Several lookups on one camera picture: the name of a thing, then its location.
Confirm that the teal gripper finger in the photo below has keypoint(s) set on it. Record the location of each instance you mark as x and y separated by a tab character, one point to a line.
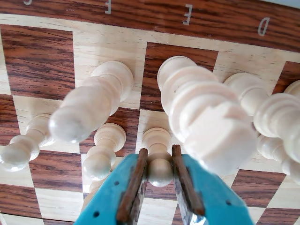
211	199
107	199

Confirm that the cream wooden chess bishop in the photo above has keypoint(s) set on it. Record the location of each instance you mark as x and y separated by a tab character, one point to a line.
89	103
293	87

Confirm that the cream wooden chess queen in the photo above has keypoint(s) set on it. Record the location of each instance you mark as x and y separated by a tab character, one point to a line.
276	117

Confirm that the wooden chess board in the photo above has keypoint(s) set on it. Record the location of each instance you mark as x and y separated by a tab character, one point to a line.
35	58

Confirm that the white rook piece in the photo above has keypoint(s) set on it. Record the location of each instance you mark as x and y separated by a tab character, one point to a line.
199	112

